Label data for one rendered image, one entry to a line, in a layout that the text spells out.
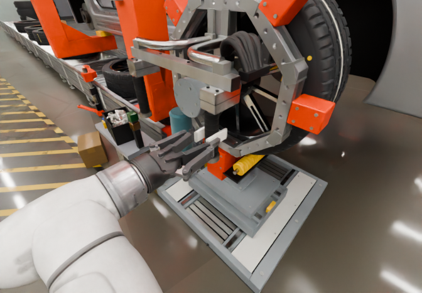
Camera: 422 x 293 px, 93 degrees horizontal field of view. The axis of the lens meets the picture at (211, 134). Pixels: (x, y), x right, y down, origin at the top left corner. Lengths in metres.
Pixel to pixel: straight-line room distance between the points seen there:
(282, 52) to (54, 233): 0.56
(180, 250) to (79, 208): 0.94
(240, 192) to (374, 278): 0.74
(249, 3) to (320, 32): 0.19
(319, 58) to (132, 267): 0.60
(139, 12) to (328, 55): 0.75
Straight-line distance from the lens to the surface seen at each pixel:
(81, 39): 2.95
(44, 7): 2.87
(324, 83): 0.64
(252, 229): 1.11
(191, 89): 0.60
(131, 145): 1.16
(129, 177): 0.37
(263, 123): 0.79
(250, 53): 0.49
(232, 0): 0.64
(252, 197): 1.14
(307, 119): 0.58
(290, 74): 0.56
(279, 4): 0.57
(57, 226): 0.35
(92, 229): 0.34
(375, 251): 1.51
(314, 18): 0.63
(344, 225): 1.52
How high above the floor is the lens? 1.12
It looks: 36 degrees down
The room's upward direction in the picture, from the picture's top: straight up
